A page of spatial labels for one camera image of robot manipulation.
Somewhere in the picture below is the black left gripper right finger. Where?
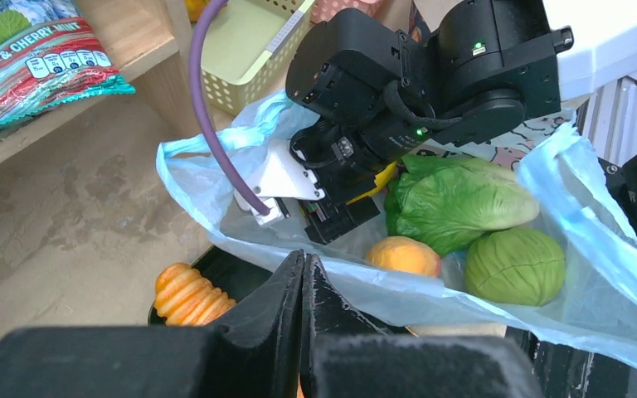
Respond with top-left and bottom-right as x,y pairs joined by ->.
299,255 -> 542,397

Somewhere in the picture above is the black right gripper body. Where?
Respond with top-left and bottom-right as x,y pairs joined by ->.
284,7 -> 424,246

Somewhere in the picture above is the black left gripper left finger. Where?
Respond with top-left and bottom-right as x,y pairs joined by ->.
0,250 -> 305,397

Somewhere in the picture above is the light blue plastic grocery bag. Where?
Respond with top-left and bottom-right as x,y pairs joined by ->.
156,123 -> 637,369

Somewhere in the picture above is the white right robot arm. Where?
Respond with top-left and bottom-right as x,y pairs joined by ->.
285,0 -> 637,244

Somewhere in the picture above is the black rectangular tray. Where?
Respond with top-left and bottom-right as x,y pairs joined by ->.
148,247 -> 271,325

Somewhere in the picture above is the orange spiral bread loaf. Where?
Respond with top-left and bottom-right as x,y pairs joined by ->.
153,263 -> 236,326

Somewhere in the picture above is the pink plastic basket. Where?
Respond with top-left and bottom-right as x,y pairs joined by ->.
311,0 -> 382,23

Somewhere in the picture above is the orange fruit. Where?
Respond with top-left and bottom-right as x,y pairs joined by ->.
365,236 -> 441,277

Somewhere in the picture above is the green lettuce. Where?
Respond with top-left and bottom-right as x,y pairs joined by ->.
384,155 -> 540,256

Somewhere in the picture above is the green plastic basket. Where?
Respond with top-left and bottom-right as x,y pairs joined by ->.
200,0 -> 314,115

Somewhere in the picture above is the green round cabbage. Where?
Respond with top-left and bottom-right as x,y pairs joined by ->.
464,226 -> 566,307

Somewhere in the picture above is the wooden shelf unit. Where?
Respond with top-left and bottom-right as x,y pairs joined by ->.
0,1 -> 198,163

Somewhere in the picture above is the right candy bag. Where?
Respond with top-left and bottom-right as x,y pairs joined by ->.
0,0 -> 135,129

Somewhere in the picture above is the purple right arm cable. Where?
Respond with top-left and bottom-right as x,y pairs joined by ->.
187,0 -> 273,216

